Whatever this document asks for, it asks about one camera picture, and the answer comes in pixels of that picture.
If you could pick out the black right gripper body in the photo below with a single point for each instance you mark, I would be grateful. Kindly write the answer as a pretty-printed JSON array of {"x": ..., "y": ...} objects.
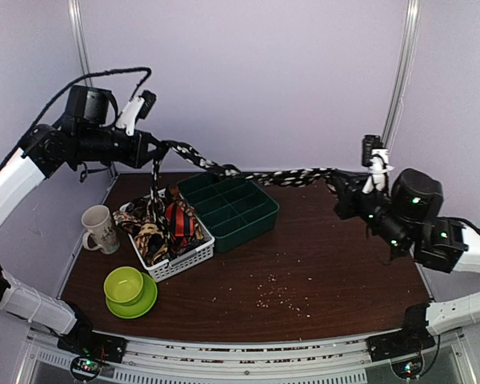
[{"x": 348, "y": 209}]

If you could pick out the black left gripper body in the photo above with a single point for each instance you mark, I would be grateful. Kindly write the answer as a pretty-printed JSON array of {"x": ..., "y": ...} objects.
[{"x": 94, "y": 146}]

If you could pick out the black white floral tie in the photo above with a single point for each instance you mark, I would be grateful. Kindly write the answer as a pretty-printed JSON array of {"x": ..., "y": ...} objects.
[{"x": 284, "y": 178}]

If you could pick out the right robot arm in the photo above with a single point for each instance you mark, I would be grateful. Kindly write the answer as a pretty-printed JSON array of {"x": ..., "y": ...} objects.
[{"x": 407, "y": 218}]

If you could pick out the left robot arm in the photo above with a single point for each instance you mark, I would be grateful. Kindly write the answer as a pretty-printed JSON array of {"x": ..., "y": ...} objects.
[{"x": 79, "y": 124}]

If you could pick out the orange navy striped tie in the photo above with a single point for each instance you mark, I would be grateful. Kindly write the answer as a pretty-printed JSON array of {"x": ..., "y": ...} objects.
[{"x": 181, "y": 223}]

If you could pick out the tan black patterned tie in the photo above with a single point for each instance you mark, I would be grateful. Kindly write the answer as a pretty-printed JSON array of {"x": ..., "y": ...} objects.
[{"x": 151, "y": 243}]

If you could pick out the white ceramic mug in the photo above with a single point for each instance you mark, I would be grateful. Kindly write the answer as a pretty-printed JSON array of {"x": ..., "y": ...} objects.
[{"x": 100, "y": 233}]

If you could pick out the green divided organizer tray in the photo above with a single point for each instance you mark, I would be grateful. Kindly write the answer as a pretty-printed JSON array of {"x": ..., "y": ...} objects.
[{"x": 234, "y": 210}]

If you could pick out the white plastic basket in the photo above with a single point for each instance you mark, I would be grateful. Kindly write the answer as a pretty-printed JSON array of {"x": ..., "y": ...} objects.
[{"x": 180, "y": 258}]

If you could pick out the green bowl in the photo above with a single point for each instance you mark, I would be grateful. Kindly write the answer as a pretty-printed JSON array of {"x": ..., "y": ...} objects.
[{"x": 124, "y": 286}]

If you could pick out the green plate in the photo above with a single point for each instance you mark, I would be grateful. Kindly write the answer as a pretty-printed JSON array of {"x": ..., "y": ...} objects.
[{"x": 142, "y": 306}]

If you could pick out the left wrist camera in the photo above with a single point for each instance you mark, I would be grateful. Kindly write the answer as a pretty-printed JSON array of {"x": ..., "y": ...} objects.
[{"x": 136, "y": 108}]

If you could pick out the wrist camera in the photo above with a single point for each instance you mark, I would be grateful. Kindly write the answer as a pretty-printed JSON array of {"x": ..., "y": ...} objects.
[
  {"x": 136, "y": 108},
  {"x": 376, "y": 158}
]

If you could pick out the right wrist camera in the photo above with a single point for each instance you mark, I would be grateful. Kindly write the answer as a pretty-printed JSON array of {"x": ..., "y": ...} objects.
[{"x": 376, "y": 158}]

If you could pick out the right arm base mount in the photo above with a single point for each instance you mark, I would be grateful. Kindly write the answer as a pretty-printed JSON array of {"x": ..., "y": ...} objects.
[{"x": 398, "y": 344}]

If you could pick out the aluminium front rail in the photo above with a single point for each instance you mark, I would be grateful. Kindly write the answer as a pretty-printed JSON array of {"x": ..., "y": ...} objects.
[{"x": 331, "y": 360}]

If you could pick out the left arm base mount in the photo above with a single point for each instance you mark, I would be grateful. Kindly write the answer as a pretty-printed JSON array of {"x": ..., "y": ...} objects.
[{"x": 102, "y": 347}]

